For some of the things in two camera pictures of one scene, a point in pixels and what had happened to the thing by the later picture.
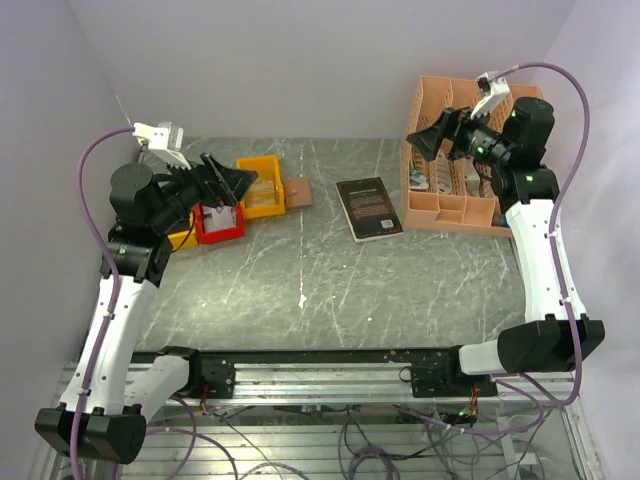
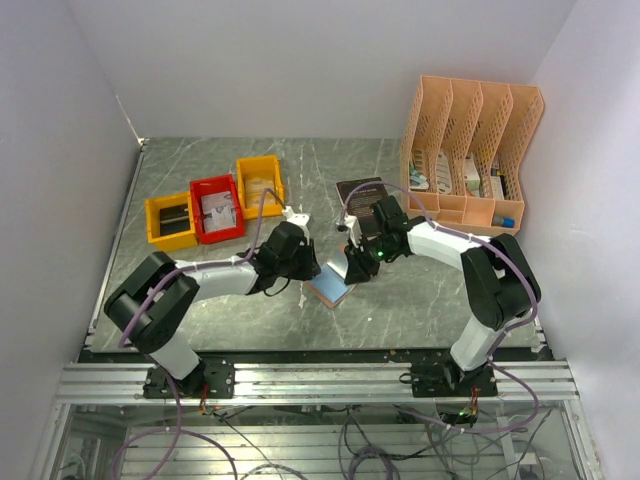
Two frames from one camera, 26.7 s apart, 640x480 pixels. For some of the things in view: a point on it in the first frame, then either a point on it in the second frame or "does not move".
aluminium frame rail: [364, 383] does not move
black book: [369, 210] does not move
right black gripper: [454, 124] -> [359, 267]
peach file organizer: [455, 196] does not move
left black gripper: [217, 184] -> [311, 266]
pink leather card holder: [298, 193] -> [330, 283]
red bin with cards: [219, 222] does not move
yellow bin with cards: [265, 196] does not move
